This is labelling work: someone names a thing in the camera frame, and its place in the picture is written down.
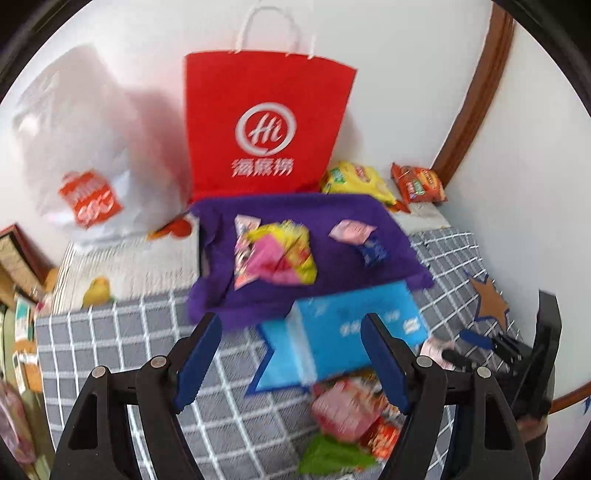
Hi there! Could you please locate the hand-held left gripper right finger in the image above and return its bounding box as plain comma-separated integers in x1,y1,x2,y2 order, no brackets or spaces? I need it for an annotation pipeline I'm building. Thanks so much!
360,313,534,480

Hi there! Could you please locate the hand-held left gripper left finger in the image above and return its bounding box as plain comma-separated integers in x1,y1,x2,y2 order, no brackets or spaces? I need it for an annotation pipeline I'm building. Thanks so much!
48,311,223,480

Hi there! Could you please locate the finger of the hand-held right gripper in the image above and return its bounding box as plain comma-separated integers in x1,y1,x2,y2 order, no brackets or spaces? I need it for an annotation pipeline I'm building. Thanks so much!
441,348,481,371
462,330,525,358

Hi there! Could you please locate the pale pink snack packet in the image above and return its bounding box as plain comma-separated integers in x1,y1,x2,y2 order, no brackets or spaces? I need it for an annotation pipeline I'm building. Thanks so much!
419,337,458,365

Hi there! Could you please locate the pink white fruit snack packet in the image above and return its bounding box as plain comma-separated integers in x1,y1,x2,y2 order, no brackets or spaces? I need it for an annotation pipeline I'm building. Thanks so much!
310,376,384,437

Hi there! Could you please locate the blue tissue pack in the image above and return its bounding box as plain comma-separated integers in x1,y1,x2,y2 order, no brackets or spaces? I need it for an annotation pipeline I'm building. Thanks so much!
286,282,428,384

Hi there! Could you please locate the red snack packet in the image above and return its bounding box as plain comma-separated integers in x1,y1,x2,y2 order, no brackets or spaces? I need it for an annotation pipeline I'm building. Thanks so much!
360,411,402,460

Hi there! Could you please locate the green snack packet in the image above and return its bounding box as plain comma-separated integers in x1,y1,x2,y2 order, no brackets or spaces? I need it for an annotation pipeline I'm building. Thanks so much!
298,434,377,476

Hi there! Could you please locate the small blue snack packet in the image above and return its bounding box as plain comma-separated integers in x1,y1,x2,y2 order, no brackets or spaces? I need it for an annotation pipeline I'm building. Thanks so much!
355,235,389,268

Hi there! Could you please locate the long pink snack packet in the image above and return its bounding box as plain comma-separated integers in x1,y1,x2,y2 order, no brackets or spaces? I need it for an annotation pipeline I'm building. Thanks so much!
233,215,264,291

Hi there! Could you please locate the pink yellow triangular snack packet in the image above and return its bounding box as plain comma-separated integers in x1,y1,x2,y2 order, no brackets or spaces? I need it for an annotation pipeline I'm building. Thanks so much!
245,222,301,284

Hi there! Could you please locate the small pink snack packet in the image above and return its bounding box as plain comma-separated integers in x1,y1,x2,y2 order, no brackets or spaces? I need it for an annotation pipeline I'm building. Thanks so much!
329,220,377,245

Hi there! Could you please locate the grey checked tablecloth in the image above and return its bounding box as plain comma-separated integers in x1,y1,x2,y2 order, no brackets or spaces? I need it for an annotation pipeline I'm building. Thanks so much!
34,228,525,480

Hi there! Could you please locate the white printed cloth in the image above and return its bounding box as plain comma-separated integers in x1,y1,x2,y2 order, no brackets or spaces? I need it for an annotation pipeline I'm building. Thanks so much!
51,203,451,315

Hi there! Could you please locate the orange chip bag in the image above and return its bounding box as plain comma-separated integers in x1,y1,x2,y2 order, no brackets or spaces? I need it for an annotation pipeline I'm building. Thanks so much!
392,162,448,206

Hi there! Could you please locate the green white box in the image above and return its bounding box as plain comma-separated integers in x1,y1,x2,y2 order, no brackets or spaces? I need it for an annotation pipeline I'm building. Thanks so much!
14,295,38,342

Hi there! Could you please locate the yellow chip bag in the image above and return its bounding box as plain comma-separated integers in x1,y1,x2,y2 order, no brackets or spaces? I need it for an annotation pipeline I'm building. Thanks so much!
321,161,399,208

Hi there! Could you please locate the pink plastic bag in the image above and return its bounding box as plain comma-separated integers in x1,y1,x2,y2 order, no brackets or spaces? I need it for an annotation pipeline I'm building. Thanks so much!
0,378,35,462

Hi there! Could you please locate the brown patterned box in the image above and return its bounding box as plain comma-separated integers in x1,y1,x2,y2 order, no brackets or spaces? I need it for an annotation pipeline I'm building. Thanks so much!
0,224,54,301

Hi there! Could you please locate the white plastic bag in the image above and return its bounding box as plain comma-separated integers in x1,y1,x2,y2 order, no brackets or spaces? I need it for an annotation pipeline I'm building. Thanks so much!
9,44,192,245

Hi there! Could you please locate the red paper bag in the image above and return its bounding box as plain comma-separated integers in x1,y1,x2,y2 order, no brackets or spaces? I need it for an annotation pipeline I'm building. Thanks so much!
184,0,358,204

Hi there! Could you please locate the brown wooden door frame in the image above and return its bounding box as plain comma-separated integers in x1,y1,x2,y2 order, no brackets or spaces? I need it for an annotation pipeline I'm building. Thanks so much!
431,4,515,185

